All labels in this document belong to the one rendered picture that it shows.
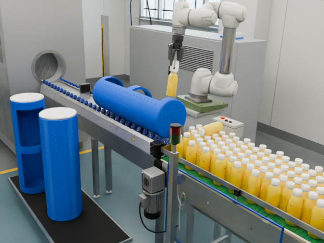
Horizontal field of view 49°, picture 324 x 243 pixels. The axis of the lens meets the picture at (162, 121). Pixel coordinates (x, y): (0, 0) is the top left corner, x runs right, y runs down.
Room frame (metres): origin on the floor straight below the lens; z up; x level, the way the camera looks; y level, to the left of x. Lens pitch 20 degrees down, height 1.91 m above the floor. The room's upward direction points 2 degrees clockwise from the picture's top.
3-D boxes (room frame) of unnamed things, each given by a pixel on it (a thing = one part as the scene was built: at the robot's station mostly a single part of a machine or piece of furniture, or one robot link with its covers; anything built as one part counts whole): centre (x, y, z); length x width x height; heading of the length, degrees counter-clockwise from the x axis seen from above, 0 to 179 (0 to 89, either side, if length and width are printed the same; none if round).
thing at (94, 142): (3.07, 0.62, 0.31); 0.06 x 0.06 x 0.63; 40
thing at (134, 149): (3.11, 0.57, 0.79); 2.17 x 0.29 x 0.34; 40
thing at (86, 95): (3.33, 0.75, 1.00); 0.10 x 0.04 x 0.15; 130
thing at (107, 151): (3.16, 0.52, 0.31); 0.06 x 0.06 x 0.63; 40
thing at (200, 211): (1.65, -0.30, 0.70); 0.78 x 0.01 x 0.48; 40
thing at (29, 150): (2.98, 1.18, 0.59); 0.28 x 0.28 x 0.88
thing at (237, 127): (2.34, -0.46, 1.05); 0.20 x 0.10 x 0.10; 40
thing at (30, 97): (2.98, 1.18, 1.03); 0.28 x 0.28 x 0.01
